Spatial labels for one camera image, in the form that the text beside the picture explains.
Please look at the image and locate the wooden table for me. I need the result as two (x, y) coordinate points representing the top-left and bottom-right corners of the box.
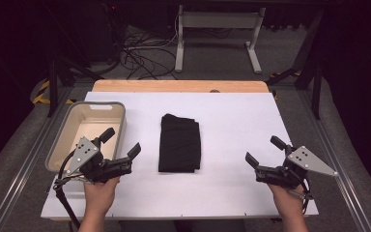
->
(92, 79), (271, 94)

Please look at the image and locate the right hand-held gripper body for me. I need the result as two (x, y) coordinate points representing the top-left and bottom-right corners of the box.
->
(254, 145), (339, 190)

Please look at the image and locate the dark box with red light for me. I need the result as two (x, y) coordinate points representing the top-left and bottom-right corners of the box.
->
(85, 0), (124, 63)

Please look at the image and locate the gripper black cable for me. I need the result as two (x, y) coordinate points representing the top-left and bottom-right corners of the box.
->
(52, 149), (82, 230)
(288, 175), (314, 216)

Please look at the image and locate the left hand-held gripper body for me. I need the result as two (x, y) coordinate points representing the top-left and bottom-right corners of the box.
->
(65, 135), (133, 186)

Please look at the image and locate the yellow black striped tape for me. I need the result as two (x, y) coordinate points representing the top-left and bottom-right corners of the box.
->
(32, 79), (75, 105)

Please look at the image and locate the person's left hand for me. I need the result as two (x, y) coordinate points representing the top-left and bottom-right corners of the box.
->
(83, 176), (122, 220)

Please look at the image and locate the black metal stand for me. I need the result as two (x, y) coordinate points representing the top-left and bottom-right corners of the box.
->
(265, 9), (325, 121)
(45, 57), (106, 118)

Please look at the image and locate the aluminium rail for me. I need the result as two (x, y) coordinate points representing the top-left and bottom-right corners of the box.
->
(297, 90), (371, 232)
(0, 86), (75, 232)

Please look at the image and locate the beige plastic bin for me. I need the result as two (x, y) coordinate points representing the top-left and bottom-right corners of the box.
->
(44, 101), (128, 175)

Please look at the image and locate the black cloth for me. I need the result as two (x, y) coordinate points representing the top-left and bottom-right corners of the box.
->
(157, 113), (203, 174)

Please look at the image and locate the white board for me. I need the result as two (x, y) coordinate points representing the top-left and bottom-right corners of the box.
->
(40, 91), (320, 221)

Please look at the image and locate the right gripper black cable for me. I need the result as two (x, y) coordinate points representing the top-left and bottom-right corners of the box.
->
(288, 175), (314, 216)

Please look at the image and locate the bundle of floor cables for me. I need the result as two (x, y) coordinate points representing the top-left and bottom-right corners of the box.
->
(121, 14), (180, 81)

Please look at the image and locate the grey metal stand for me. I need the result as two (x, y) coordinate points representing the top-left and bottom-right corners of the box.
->
(174, 4), (267, 74)

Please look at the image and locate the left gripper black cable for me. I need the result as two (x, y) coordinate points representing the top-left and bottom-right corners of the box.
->
(52, 149), (82, 230)

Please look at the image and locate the person's right hand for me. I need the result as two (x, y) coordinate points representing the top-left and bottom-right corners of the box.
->
(268, 183), (305, 220)

